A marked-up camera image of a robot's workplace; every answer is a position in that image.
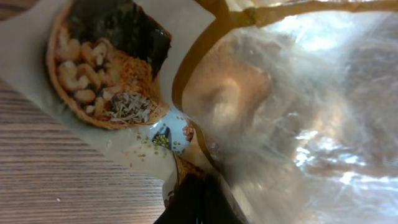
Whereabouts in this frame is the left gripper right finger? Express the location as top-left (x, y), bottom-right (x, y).
top-left (203, 175), bottom-right (243, 224)

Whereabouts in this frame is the snack packet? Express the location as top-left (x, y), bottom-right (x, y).
top-left (1, 1), bottom-right (397, 223)

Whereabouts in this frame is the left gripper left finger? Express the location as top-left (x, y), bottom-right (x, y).
top-left (154, 174), bottom-right (202, 224)

